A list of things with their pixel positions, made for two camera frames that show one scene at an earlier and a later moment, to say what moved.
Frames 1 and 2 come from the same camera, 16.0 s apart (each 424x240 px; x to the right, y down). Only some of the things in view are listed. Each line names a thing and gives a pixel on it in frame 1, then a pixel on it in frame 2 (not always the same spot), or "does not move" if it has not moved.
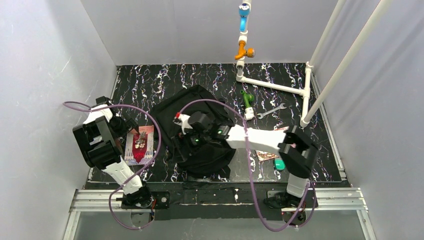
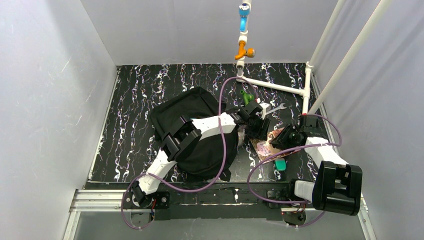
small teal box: (279, 165) does not move
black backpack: (187, 100) does not move
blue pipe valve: (243, 12) does not move
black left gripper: (130, 125) → (257, 128)
